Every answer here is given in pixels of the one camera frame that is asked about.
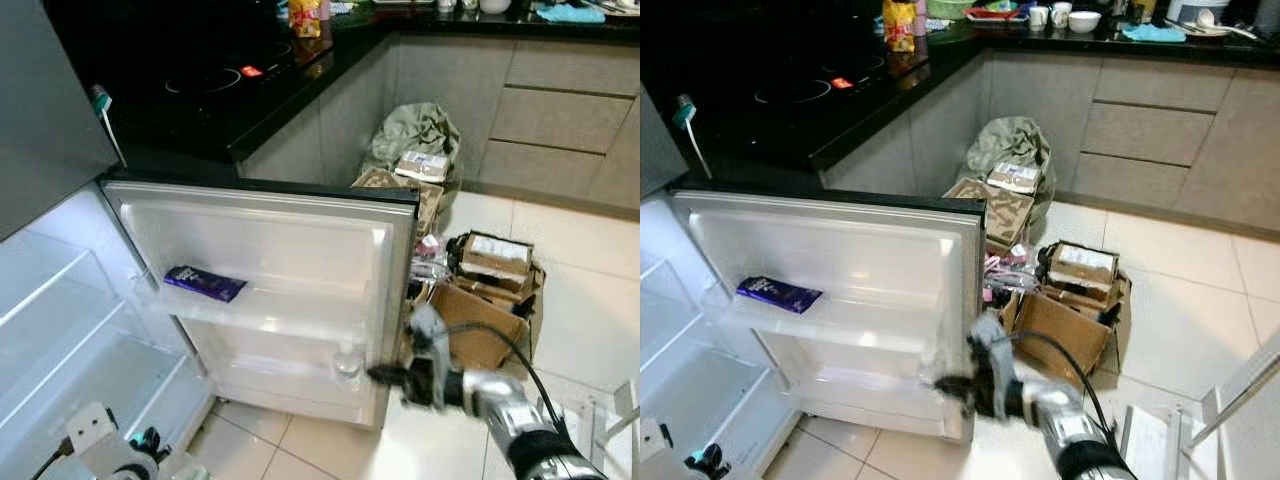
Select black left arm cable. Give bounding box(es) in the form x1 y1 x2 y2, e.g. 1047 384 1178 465
30 440 73 480

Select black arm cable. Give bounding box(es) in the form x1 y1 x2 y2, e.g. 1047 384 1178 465
445 320 566 433
30 440 73 480
1010 330 1116 446

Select purple chocolate bar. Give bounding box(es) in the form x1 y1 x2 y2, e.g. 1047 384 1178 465
163 265 248 303
736 276 823 315

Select black kitchen counter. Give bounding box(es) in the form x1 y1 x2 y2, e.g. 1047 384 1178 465
45 0 641 166
640 0 1280 171

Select flat cardboard tray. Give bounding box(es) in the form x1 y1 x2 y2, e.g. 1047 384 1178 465
943 178 1041 251
352 165 446 236

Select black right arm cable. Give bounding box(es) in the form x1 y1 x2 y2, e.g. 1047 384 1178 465
445 320 566 433
1010 330 1116 446

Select teal headed white brush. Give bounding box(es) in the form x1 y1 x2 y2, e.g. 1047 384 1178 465
90 84 129 169
672 94 713 181

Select grey kitchen cabinets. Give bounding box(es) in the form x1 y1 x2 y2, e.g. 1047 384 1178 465
240 35 641 216
820 48 1280 233

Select small box white label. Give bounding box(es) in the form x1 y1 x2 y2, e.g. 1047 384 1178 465
395 150 451 184
987 160 1043 196

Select yellow snack bag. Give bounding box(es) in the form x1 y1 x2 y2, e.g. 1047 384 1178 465
882 0 919 53
288 0 323 39

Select grey fridge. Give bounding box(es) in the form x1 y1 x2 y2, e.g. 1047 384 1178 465
640 90 986 480
0 0 421 480

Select black induction hob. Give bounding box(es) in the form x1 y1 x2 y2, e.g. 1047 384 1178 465
720 45 936 136
130 35 331 121

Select blue cloth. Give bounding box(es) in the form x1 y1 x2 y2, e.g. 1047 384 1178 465
537 3 607 25
1120 22 1189 44

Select white metal rack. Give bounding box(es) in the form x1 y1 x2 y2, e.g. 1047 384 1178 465
560 380 641 480
1120 330 1280 480

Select grey green bag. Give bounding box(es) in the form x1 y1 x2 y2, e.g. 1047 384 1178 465
965 115 1056 196
362 102 463 186

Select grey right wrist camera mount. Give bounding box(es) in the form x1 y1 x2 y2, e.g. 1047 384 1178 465
405 305 453 386
968 312 1018 396

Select cardboard box white lid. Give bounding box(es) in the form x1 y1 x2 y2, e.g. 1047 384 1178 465
458 232 536 286
1045 242 1121 296

